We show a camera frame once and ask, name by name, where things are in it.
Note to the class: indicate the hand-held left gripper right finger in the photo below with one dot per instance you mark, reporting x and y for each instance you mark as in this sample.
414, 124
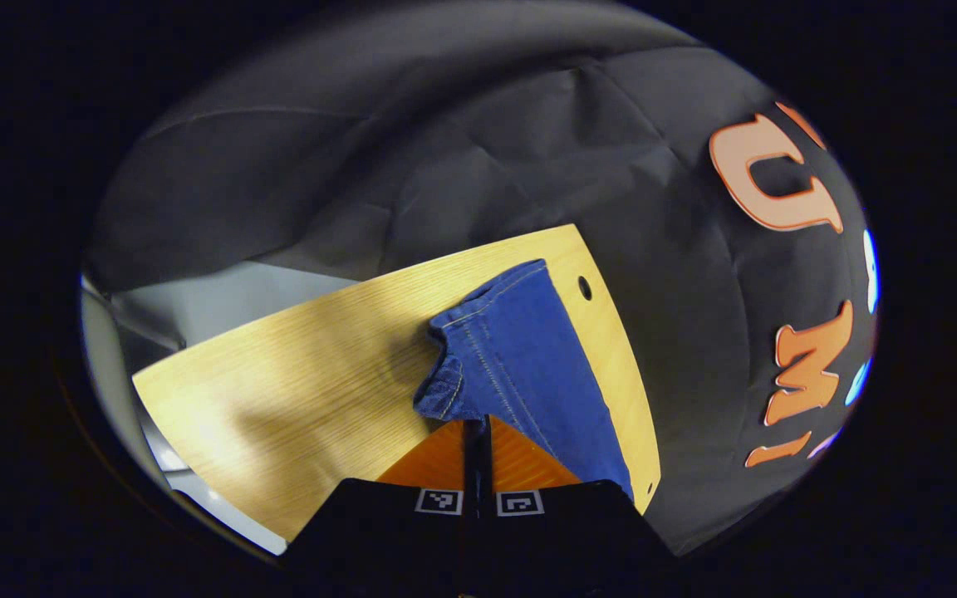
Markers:
553, 531

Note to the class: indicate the blue jeans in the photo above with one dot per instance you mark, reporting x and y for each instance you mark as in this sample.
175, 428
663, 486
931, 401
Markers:
520, 349

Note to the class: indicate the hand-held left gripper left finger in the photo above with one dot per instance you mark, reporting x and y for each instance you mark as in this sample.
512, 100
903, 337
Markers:
412, 531

